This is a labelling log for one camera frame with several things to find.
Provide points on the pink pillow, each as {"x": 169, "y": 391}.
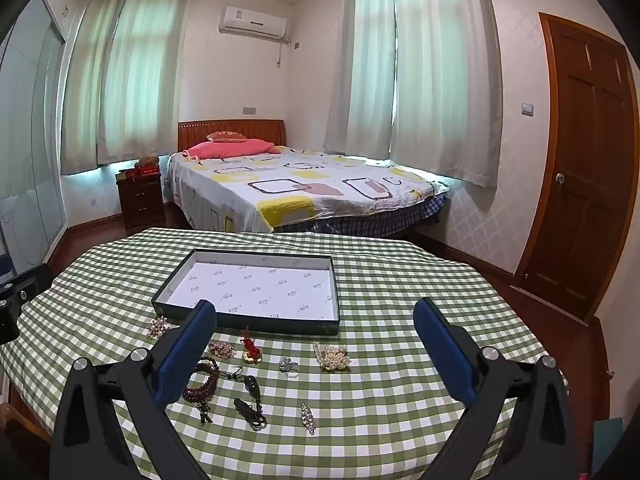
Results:
{"x": 229, "y": 144}

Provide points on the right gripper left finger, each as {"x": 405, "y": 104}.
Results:
{"x": 88, "y": 442}

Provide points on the dark wooden nightstand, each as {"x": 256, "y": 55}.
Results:
{"x": 141, "y": 201}

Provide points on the white curtain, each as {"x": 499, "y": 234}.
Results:
{"x": 122, "y": 87}
{"x": 418, "y": 82}

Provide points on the glass wardrobe door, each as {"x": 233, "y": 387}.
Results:
{"x": 32, "y": 213}

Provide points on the white air conditioner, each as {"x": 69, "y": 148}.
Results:
{"x": 243, "y": 22}

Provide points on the dark green tray box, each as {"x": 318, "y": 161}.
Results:
{"x": 268, "y": 293}

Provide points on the left white curtain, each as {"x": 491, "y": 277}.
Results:
{"x": 122, "y": 87}

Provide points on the black stone pendant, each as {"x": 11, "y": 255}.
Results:
{"x": 250, "y": 411}

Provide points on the right white curtain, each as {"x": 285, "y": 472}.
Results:
{"x": 418, "y": 82}

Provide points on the bed with patterned sheet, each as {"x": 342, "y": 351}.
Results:
{"x": 299, "y": 191}

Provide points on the red knot gold charm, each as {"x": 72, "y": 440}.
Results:
{"x": 251, "y": 353}

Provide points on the pearl flower brooch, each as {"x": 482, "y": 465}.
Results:
{"x": 158, "y": 327}

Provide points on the brown wooden door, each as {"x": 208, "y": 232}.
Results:
{"x": 591, "y": 173}

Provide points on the silver rhinestone brooch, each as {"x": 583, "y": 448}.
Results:
{"x": 307, "y": 419}

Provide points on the wall light switch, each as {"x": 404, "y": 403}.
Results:
{"x": 528, "y": 109}

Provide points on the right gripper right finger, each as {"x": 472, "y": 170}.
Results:
{"x": 540, "y": 442}

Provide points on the red boxes on nightstand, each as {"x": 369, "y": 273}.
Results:
{"x": 146, "y": 166}

